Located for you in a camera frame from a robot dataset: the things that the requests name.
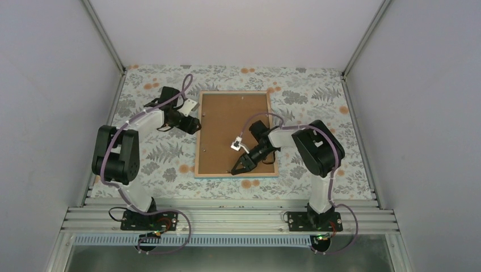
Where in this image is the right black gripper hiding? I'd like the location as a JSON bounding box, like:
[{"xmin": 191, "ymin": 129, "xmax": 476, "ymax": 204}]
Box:
[{"xmin": 231, "ymin": 144, "xmax": 274, "ymax": 175}]

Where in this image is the teal wooden picture frame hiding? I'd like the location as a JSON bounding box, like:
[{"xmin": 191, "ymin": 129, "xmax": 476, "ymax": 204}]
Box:
[{"xmin": 193, "ymin": 90, "xmax": 280, "ymax": 179}]

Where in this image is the brown backing board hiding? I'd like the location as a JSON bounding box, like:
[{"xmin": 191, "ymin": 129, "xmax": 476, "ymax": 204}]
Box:
[{"xmin": 197, "ymin": 93, "xmax": 276, "ymax": 175}]

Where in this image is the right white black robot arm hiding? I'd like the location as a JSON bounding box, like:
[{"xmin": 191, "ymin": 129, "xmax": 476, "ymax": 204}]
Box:
[{"xmin": 230, "ymin": 120, "xmax": 345, "ymax": 231}]

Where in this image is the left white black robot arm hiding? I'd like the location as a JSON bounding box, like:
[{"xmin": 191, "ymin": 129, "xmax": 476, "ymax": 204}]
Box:
[{"xmin": 92, "ymin": 87, "xmax": 201, "ymax": 230}]

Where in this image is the floral patterned table mat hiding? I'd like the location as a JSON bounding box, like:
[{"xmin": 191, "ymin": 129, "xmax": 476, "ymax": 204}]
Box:
[{"xmin": 113, "ymin": 65, "xmax": 372, "ymax": 200}]

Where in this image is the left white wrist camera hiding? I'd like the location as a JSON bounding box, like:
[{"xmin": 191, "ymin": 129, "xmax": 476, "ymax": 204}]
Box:
[{"xmin": 178, "ymin": 99, "xmax": 200, "ymax": 116}]

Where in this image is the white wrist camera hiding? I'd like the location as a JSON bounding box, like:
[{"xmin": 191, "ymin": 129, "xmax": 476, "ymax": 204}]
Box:
[
  {"xmin": 230, "ymin": 137, "xmax": 250, "ymax": 154},
  {"xmin": 178, "ymin": 99, "xmax": 200, "ymax": 116}
]

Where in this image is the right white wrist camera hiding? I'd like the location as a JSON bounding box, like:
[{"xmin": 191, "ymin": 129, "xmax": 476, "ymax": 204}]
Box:
[{"xmin": 230, "ymin": 137, "xmax": 250, "ymax": 154}]

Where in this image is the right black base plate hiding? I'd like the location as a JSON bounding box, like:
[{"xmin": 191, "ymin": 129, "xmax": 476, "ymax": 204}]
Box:
[{"xmin": 283, "ymin": 211, "xmax": 344, "ymax": 232}]

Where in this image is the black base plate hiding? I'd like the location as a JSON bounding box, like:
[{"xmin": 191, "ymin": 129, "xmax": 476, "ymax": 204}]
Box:
[
  {"xmin": 120, "ymin": 210, "xmax": 179, "ymax": 232},
  {"xmin": 283, "ymin": 211, "xmax": 344, "ymax": 232}
]

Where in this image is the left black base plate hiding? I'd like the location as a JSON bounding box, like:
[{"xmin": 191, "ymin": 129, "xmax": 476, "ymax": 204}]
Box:
[{"xmin": 120, "ymin": 210, "xmax": 179, "ymax": 232}]

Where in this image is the aluminium rail base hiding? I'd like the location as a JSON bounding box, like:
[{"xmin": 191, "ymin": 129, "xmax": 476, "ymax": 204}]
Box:
[{"xmin": 47, "ymin": 193, "xmax": 412, "ymax": 271}]

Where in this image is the left aluminium corner post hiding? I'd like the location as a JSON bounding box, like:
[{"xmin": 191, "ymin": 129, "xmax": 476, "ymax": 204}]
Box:
[{"xmin": 80, "ymin": 0, "xmax": 126, "ymax": 74}]

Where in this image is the aluminium corner post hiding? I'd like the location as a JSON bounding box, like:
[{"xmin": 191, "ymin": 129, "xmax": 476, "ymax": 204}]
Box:
[
  {"xmin": 80, "ymin": 0, "xmax": 126, "ymax": 74},
  {"xmin": 342, "ymin": 0, "xmax": 393, "ymax": 80}
]

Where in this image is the slotted grey cable duct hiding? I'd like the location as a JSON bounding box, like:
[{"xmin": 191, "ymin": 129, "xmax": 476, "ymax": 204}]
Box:
[{"xmin": 73, "ymin": 233, "xmax": 311, "ymax": 248}]

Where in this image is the right aluminium corner post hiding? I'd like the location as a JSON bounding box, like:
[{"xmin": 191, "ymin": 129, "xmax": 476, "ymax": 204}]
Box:
[{"xmin": 342, "ymin": 0, "xmax": 393, "ymax": 80}]

